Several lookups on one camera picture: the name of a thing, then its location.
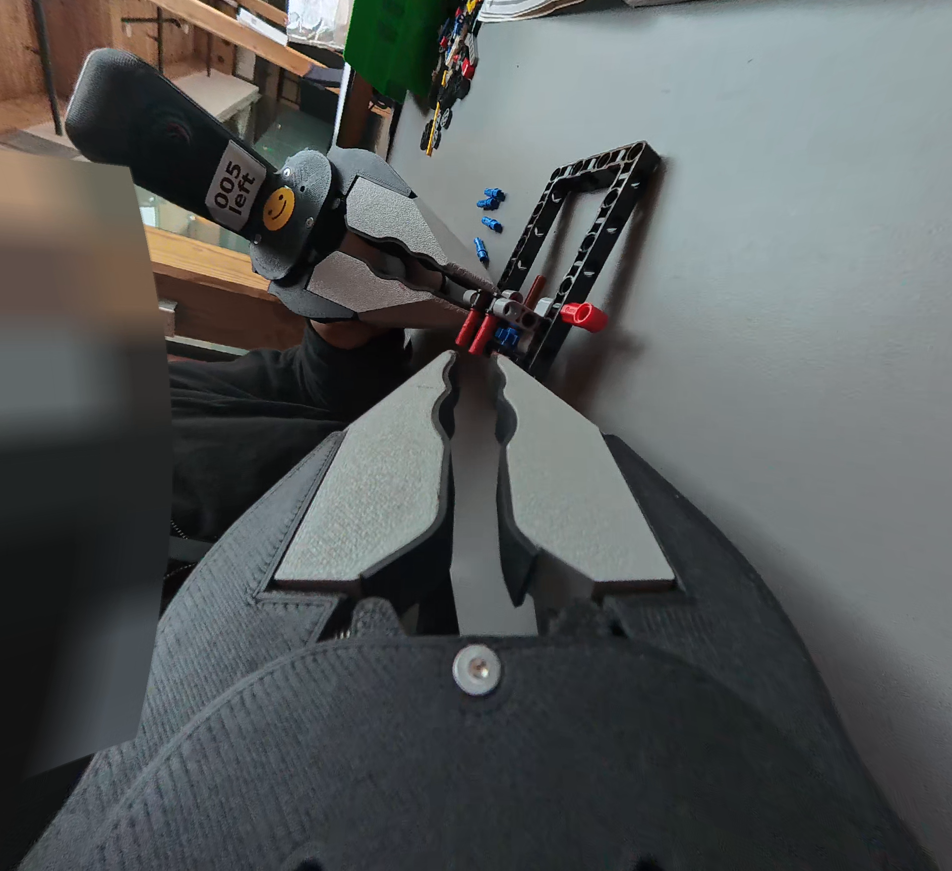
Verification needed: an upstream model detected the green plastic bin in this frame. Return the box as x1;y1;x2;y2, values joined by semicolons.
344;0;464;104

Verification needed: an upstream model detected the black lego frame assembly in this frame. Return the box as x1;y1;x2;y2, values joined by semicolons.
454;139;663;380

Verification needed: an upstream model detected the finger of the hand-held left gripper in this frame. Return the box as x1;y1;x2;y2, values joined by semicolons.
342;174;499;297
307;248;478;331

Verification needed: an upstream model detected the person's left forearm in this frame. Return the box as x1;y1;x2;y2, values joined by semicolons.
168;321;415;441

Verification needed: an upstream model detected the pile of lego pieces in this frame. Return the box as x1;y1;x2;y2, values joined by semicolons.
418;0;523;160

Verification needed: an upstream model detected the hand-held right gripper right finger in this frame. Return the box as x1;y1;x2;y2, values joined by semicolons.
492;358;678;606

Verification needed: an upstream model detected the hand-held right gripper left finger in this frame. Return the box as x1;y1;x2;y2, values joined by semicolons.
272;350;458;582

